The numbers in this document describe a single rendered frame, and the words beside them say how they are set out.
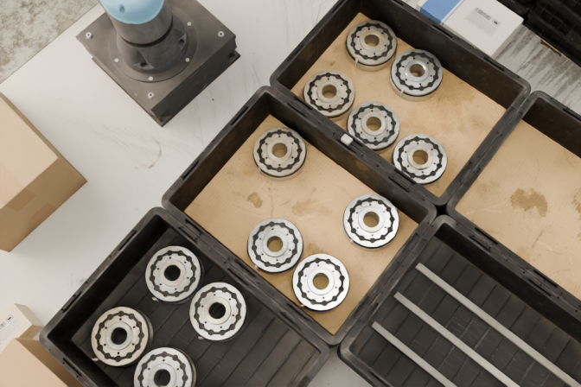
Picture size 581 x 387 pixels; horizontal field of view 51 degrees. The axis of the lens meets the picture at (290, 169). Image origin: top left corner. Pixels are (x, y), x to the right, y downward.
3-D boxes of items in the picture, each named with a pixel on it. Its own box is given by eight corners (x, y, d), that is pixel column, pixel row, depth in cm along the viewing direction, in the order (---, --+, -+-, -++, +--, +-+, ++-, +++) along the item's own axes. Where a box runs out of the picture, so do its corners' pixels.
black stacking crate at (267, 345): (63, 340, 112) (36, 338, 101) (171, 218, 118) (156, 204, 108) (224, 493, 103) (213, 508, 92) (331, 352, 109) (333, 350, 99)
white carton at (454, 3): (410, 25, 142) (416, 3, 134) (442, -8, 145) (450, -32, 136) (480, 75, 137) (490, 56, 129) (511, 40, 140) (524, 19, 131)
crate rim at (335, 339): (159, 205, 109) (156, 201, 107) (265, 86, 116) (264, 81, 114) (334, 350, 100) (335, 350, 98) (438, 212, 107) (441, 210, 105)
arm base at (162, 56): (105, 34, 132) (92, 9, 123) (165, 0, 135) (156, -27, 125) (141, 86, 129) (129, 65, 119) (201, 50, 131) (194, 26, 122)
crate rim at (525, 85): (265, 86, 116) (264, 80, 114) (360, -19, 123) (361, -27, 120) (438, 212, 107) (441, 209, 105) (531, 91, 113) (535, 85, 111)
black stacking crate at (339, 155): (173, 217, 119) (158, 202, 108) (269, 108, 125) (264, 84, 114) (332, 351, 109) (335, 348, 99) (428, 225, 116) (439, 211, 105)
